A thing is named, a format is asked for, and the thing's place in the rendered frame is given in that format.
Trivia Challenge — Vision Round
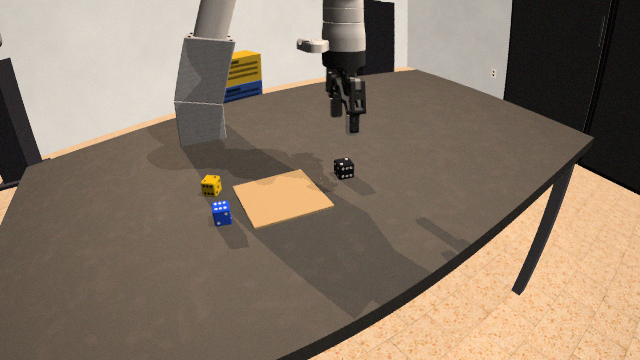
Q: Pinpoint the blue die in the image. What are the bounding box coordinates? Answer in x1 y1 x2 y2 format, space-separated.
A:
211 200 232 226

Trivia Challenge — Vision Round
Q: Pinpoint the tan square mat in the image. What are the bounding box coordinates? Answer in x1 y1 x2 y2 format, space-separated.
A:
233 169 335 230

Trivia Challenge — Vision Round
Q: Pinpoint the yellow die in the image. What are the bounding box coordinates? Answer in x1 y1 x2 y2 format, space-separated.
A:
201 175 222 197

